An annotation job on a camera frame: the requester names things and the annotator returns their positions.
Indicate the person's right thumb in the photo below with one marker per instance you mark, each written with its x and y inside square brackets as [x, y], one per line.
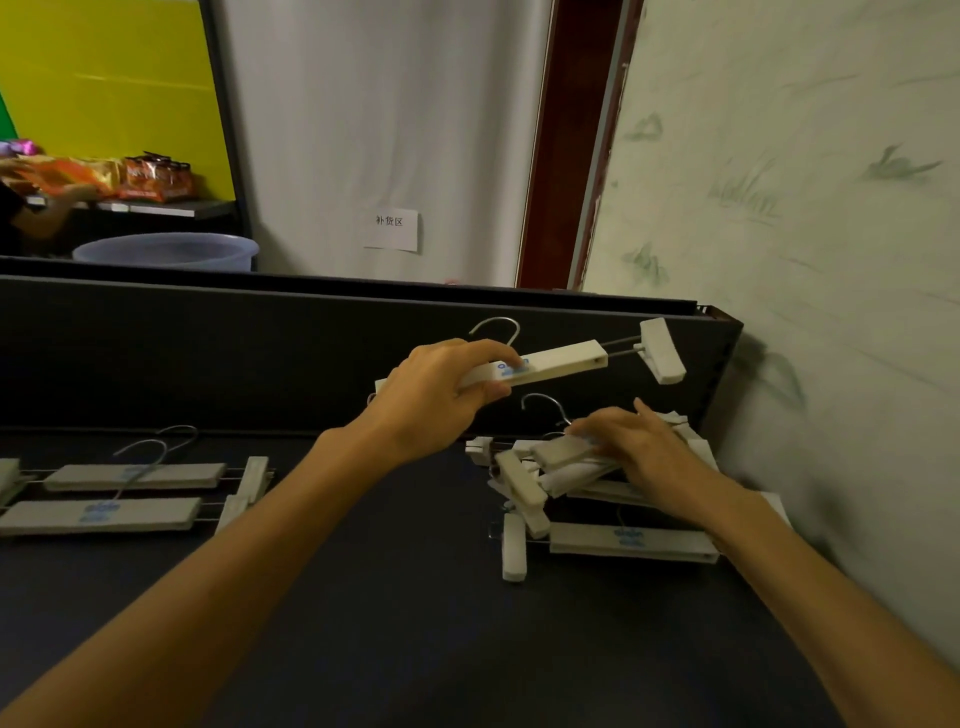
[649, 418]

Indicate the orange snack packets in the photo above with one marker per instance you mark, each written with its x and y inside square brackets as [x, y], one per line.
[60, 176]

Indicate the dark red door frame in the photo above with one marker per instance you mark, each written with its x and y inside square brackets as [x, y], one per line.
[566, 150]

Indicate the pack of brown jars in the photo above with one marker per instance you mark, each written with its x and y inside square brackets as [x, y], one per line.
[156, 178]

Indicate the blue plastic basin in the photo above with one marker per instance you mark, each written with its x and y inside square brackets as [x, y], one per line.
[169, 251]

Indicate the white fabric curtain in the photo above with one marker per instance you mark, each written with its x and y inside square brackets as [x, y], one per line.
[390, 112]

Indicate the black metal post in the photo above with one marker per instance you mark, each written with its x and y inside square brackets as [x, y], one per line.
[225, 120]

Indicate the person's right forearm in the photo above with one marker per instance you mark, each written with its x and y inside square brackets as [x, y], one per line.
[817, 615]

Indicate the yellow backdrop sheet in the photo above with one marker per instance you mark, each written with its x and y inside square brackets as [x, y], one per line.
[105, 75]

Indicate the white paper sign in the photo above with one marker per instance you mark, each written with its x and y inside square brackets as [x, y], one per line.
[391, 229]

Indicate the grey shelf board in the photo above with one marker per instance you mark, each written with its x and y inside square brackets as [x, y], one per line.
[165, 208]

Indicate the white clip hanger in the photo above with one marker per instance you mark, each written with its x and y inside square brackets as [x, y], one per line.
[637, 543]
[97, 516]
[555, 364]
[561, 451]
[701, 448]
[135, 475]

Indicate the person's right hand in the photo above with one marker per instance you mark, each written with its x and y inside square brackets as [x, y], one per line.
[660, 465]

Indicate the person's left forearm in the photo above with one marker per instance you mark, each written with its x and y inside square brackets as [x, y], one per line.
[225, 585]

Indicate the person's left thumb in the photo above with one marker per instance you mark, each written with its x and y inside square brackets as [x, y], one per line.
[486, 393]

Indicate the black divider panel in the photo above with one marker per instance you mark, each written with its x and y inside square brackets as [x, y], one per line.
[225, 352]

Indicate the person's left hand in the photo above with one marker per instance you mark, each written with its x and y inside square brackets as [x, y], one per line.
[420, 401]

